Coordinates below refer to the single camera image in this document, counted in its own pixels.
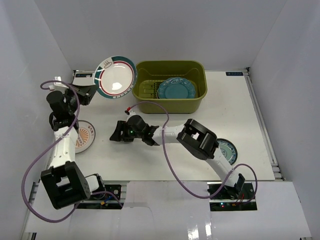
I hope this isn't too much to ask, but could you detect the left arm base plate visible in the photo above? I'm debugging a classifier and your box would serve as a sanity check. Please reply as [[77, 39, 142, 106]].
[[77, 184, 127, 210]]

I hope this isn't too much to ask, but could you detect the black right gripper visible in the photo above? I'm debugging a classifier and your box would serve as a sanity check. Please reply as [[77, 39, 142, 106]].
[[110, 120, 144, 142]]

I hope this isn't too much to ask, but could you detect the blue table label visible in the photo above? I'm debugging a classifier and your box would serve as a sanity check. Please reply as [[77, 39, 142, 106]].
[[225, 71, 244, 77], [75, 73, 93, 78]]

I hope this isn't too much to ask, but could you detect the orange sunburst plate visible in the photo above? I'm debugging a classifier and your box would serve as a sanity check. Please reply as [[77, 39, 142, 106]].
[[75, 120, 96, 154]]

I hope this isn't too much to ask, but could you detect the olive green plastic bin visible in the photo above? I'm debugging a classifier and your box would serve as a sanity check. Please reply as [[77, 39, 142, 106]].
[[132, 60, 208, 114]]

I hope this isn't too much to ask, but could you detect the right blue table label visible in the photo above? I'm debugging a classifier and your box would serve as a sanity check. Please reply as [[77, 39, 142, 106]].
[[225, 71, 244, 77]]

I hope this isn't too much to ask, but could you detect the teal scalloped plate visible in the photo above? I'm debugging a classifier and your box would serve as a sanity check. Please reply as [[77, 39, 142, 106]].
[[157, 77, 196, 99]]

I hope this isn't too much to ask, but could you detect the small blue white plate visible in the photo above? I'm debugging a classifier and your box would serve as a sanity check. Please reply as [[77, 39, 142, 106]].
[[217, 138, 238, 165]]

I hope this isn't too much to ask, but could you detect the white plate teal rim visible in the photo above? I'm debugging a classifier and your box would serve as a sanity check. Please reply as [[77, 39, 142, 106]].
[[93, 55, 138, 99]]

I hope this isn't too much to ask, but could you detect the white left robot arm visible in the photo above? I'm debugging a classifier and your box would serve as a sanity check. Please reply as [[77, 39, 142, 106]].
[[40, 83, 106, 210]]

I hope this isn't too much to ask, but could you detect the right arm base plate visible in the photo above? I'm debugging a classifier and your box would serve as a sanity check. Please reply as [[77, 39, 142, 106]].
[[209, 183, 258, 212]]

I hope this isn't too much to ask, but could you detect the left blue table label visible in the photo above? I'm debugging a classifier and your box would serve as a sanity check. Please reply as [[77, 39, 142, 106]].
[[75, 73, 93, 78]]

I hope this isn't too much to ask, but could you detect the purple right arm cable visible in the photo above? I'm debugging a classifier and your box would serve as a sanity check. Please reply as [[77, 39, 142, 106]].
[[124, 101, 258, 205]]

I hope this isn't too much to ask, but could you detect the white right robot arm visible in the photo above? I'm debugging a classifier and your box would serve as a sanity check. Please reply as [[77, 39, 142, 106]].
[[109, 115, 245, 200]]

